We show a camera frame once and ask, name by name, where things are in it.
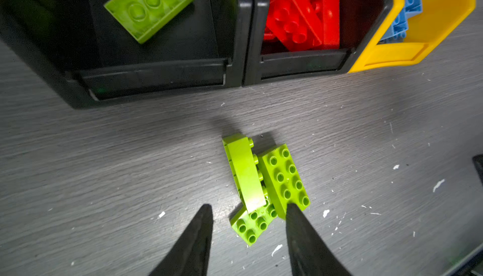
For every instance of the yellow bin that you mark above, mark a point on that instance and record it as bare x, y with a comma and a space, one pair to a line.
426, 31

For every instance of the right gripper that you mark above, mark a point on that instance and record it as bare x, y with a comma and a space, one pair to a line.
478, 163

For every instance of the blue lego brick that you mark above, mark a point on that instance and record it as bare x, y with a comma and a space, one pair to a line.
398, 29

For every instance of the green lego brick flat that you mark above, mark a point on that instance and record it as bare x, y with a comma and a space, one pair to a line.
250, 226

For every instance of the lone green lego brick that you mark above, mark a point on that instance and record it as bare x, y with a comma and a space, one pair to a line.
144, 18

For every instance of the black left bin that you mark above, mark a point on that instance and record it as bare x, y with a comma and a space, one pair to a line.
89, 59

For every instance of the black middle bin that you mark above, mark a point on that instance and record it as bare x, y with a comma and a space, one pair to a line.
360, 21

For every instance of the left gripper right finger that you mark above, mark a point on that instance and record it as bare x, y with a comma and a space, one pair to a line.
308, 253

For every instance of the red lego brick cluster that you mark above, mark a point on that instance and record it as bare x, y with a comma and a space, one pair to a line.
301, 25

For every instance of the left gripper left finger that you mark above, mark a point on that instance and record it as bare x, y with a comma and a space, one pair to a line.
190, 254

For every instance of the black bin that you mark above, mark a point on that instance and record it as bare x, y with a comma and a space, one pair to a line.
360, 21
89, 59

